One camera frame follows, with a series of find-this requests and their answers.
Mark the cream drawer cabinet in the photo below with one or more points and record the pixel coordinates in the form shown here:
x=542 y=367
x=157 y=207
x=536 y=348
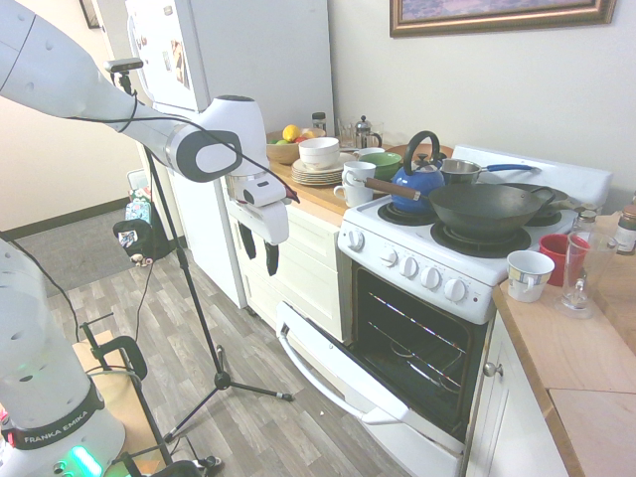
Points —
x=308 y=268

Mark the black table clamp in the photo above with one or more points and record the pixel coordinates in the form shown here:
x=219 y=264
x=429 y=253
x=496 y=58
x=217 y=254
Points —
x=121 y=350

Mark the photos on fridge door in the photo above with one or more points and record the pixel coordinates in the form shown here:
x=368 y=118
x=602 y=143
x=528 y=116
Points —
x=180 y=62

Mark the stack of white plates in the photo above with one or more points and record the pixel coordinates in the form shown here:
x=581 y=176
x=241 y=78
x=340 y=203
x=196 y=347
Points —
x=318 y=176

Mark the gold framed picture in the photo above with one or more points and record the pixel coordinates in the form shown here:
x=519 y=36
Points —
x=497 y=22

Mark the round brown wooden board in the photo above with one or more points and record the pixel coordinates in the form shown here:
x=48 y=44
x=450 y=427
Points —
x=397 y=150

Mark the red cup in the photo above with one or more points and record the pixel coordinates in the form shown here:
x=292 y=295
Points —
x=552 y=253

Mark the white oven door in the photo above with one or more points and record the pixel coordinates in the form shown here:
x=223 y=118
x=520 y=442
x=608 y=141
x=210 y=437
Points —
x=343 y=367

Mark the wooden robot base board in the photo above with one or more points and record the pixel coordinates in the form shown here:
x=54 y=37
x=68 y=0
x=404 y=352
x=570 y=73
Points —
x=124 y=397

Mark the clear glass measuring pitcher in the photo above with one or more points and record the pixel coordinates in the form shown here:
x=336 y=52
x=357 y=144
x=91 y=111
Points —
x=584 y=278

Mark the white electric stove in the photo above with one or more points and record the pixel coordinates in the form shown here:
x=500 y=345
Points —
x=447 y=258

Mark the white stacked bowls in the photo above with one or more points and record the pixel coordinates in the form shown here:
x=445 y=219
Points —
x=318 y=151

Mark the colourful patterned tote bag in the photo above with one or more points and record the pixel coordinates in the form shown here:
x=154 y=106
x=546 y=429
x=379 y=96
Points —
x=139 y=206

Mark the glass french press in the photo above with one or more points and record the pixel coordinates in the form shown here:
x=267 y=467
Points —
x=367 y=134

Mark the dark framed wall picture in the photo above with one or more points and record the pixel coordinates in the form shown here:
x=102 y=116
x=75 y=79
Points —
x=89 y=12

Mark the yellow lemon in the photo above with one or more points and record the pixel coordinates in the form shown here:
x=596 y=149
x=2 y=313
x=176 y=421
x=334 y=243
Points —
x=291 y=132

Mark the green bowl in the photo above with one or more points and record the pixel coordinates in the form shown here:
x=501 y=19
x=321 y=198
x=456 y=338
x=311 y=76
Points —
x=382 y=164

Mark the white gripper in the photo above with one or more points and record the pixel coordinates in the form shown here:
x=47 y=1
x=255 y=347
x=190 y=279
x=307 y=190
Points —
x=270 y=223

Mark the brown lidded spice jar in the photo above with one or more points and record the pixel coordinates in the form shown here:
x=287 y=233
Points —
x=627 y=233

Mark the white stove knob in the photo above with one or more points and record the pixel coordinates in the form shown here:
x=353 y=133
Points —
x=430 y=277
x=355 y=239
x=389 y=257
x=455 y=289
x=409 y=267

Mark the black camera on stand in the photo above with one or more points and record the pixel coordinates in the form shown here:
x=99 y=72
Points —
x=124 y=64

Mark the clear drinking glass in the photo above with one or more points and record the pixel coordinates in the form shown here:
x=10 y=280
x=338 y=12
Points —
x=345 y=131

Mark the black tripod stand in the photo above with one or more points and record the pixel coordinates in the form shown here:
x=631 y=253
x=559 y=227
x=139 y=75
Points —
x=199 y=308

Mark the glass jar black lid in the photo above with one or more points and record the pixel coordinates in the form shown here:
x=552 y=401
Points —
x=319 y=121

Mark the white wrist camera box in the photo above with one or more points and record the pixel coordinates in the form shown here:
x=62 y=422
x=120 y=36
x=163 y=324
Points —
x=262 y=192

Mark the wooden fruit bowl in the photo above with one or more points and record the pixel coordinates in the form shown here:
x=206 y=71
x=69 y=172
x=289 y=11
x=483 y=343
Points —
x=280 y=153

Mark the grey floor mat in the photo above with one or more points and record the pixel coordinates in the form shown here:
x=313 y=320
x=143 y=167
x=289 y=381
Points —
x=74 y=248

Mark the white refrigerator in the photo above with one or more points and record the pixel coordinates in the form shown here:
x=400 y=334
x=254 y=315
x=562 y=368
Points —
x=268 y=59

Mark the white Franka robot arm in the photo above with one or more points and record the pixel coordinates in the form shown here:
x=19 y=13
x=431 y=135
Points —
x=54 y=74

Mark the black patterned bag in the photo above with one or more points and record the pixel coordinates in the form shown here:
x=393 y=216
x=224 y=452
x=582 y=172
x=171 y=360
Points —
x=131 y=238

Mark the patterned white mug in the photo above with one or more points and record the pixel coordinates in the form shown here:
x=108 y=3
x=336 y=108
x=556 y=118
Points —
x=529 y=275

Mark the small metal lidded jar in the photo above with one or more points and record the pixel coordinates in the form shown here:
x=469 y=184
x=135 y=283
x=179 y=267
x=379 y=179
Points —
x=585 y=221

